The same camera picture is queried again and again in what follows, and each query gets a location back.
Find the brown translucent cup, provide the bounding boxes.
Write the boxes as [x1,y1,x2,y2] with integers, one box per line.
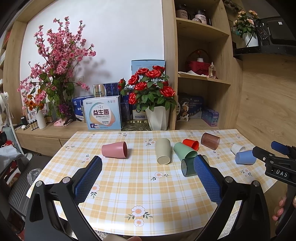
[201,133,220,150]

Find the low wooden cabinet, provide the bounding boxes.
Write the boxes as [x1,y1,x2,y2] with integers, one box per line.
[16,121,88,157]

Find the dark blue gift box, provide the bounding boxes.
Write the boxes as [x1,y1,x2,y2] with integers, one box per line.
[93,82,120,97]

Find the white vase orange flowers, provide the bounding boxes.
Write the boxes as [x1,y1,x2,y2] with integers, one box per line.
[25,89,47,129]

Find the beige plastic cup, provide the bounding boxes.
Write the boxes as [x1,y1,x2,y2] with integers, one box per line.
[155,138,171,165]

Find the red plastic cup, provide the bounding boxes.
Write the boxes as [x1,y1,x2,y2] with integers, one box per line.
[182,138,199,151]

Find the purple box on shelf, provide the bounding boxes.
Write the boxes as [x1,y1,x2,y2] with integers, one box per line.
[202,109,219,126]

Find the pink roses in white pot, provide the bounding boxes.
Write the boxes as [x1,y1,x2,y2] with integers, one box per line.
[233,9,259,47]

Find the yellow plaid floral tablecloth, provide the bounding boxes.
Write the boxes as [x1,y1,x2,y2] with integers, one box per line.
[26,128,278,237]

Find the small glass perfume bottle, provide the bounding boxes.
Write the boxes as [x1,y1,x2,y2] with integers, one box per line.
[208,62,216,78]

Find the pink ceramic jar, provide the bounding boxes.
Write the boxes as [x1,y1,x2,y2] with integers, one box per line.
[192,9,207,25]

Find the person's right hand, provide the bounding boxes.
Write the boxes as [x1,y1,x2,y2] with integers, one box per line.
[272,196,287,221]

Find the wooden shelf unit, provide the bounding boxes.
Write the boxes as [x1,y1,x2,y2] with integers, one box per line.
[161,1,243,129]

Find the light blue probiotic box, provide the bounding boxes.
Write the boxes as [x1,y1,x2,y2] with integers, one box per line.
[83,95,122,131]

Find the dark teal translucent cup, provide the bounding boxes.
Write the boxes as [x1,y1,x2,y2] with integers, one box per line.
[181,155,209,177]

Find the dark blue snack box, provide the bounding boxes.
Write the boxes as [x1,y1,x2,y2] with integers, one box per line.
[177,93,204,122]

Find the pink plastic cup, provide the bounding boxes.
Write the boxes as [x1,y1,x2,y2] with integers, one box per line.
[101,142,127,159]

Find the red basket on shelf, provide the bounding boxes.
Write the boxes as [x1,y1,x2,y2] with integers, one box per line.
[185,49,211,75]

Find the pink cherry blossom arrangement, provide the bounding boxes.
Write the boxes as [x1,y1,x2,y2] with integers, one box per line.
[17,16,96,126]

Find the red roses in white pot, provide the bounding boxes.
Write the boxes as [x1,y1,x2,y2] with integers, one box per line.
[118,65,177,131]

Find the small white plastic cup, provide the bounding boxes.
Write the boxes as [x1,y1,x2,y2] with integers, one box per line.
[231,144,245,155]

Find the blue plastic cup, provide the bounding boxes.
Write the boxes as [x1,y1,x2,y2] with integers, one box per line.
[235,150,256,165]

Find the light green plastic cup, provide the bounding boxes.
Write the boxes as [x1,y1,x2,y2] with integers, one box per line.
[173,142,198,161]

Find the blue tissue pack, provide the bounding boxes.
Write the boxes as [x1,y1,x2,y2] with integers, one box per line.
[72,95,94,121]

